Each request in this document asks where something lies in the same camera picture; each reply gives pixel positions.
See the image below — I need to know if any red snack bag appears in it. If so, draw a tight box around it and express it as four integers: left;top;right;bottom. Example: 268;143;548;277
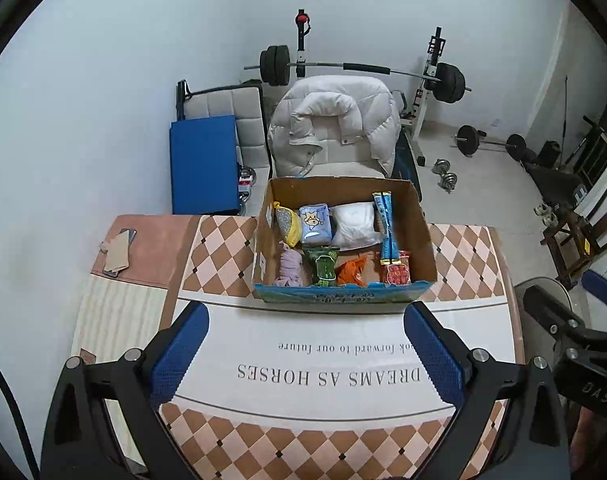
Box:
381;250;412;286

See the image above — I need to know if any green wet wipes pack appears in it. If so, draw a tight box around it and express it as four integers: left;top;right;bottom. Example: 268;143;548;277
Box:
303;246;339;287

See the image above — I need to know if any blue long snack pack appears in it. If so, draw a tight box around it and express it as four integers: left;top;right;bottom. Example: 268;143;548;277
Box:
373;191;401;266

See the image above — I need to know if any purple plush toy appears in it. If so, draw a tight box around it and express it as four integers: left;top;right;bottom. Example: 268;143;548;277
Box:
274;240;303;287

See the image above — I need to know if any yellow scrubber sponge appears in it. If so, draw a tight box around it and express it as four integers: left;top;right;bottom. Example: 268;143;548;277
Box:
273;202;302;248

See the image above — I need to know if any dark wooden chair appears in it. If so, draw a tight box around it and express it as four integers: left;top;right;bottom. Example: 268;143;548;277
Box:
540;188;607;289

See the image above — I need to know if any brown cardboard box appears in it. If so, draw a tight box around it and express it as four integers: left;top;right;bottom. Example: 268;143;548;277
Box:
253;177;437;311

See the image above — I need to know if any orange snack bag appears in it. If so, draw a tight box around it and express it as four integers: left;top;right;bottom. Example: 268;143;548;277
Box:
337;255;369;287

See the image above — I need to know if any checkered round mat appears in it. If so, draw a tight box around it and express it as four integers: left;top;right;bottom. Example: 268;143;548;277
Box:
70;212;527;480

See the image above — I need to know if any white pillow pack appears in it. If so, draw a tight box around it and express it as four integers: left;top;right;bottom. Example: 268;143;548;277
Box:
331;202;384;252

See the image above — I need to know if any chrome dumbbell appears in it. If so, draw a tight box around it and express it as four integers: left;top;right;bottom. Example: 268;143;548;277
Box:
431;158;451;176
439;172;459;193

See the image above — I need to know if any light blue tissue pack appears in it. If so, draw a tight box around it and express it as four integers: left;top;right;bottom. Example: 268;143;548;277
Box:
299;204;333;246

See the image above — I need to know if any barbell on floor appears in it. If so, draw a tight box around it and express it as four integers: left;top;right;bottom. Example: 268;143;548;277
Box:
454;125;527;162

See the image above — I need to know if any white bench press rack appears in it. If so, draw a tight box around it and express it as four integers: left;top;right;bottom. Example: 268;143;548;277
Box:
294;9;445;167

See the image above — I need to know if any blue folded mat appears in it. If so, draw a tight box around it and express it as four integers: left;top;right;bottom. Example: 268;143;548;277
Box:
170;115;240;214

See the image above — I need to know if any white puffer jacket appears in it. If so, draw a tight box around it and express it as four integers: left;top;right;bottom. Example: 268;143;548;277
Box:
268;75;401;178

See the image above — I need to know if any barbell on rack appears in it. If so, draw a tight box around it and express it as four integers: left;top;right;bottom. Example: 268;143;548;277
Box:
244;44;471;104

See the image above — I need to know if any grey padded chair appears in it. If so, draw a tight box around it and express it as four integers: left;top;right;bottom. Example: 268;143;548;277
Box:
175;79;272;172

